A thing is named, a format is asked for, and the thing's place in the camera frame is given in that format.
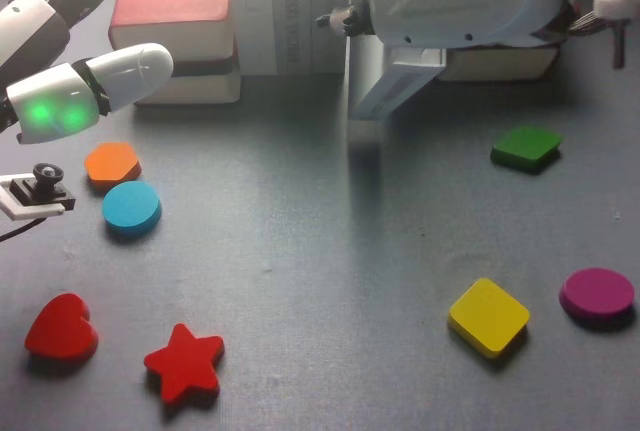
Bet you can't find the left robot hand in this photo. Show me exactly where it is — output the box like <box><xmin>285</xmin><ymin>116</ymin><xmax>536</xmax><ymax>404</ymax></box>
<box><xmin>0</xmin><ymin>0</ymin><xmax>175</xmax><ymax>147</ymax></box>

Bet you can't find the orange hexagon block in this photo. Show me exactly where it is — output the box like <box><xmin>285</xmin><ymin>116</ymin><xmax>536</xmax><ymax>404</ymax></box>
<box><xmin>83</xmin><ymin>142</ymin><xmax>142</xmax><ymax>192</ymax></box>

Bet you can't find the blue round block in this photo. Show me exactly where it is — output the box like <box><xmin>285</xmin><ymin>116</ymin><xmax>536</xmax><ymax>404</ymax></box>
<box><xmin>101</xmin><ymin>180</ymin><xmax>163</xmax><ymax>238</ymax></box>

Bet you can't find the dark cream-paged book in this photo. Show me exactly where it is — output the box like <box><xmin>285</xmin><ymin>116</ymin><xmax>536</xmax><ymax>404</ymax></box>
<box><xmin>133</xmin><ymin>35</ymin><xmax>244</xmax><ymax>105</ymax></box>

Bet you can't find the green rhombus block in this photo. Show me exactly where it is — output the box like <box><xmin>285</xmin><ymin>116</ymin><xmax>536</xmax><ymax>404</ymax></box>
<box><xmin>489</xmin><ymin>125</ymin><xmax>564</xmax><ymax>174</ymax></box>

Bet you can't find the white book with printed edge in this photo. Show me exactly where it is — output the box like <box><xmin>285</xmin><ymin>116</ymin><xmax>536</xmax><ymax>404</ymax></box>
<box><xmin>276</xmin><ymin>0</ymin><xmax>315</xmax><ymax>76</ymax></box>

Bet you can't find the white standing book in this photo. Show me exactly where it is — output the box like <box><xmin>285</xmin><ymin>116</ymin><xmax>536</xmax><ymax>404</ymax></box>
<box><xmin>234</xmin><ymin>0</ymin><xmax>279</xmax><ymax>77</ymax></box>

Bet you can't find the red heart block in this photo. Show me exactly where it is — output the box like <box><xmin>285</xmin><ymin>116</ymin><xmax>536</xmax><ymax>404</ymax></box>
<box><xmin>23</xmin><ymin>292</ymin><xmax>100</xmax><ymax>363</ymax></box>

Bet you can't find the grey table cloth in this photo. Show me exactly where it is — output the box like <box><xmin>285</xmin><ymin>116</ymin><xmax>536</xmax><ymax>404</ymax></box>
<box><xmin>0</xmin><ymin>35</ymin><xmax>640</xmax><ymax>431</ymax></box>

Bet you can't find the red star block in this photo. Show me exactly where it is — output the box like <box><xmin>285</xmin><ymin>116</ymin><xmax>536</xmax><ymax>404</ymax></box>
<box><xmin>143</xmin><ymin>323</ymin><xmax>225</xmax><ymax>408</ymax></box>

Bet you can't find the yellow square block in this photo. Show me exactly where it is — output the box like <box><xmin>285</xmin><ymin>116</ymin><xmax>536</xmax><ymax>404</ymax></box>
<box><xmin>447</xmin><ymin>277</ymin><xmax>531</xmax><ymax>360</ymax></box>

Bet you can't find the magenta round block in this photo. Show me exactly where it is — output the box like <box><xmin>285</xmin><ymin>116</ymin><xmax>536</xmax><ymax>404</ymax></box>
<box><xmin>558</xmin><ymin>267</ymin><xmax>636</xmax><ymax>323</ymax></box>

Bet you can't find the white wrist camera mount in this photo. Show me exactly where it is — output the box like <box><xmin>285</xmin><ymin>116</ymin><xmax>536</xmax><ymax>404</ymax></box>
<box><xmin>0</xmin><ymin>162</ymin><xmax>78</xmax><ymax>223</ymax></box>

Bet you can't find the black camera cable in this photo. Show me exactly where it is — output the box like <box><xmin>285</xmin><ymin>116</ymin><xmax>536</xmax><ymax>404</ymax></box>
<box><xmin>0</xmin><ymin>217</ymin><xmax>49</xmax><ymax>245</ymax></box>

